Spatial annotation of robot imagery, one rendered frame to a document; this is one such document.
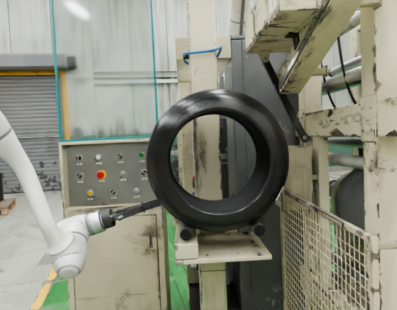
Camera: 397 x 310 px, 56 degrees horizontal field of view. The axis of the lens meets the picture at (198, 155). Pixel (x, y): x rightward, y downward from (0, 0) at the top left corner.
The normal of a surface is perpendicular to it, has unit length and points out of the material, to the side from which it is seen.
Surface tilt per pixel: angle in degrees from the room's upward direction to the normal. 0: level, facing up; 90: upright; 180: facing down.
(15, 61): 90
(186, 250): 90
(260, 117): 82
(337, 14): 162
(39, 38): 90
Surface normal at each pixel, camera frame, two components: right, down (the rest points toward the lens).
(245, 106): 0.12, -0.12
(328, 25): 0.06, 0.96
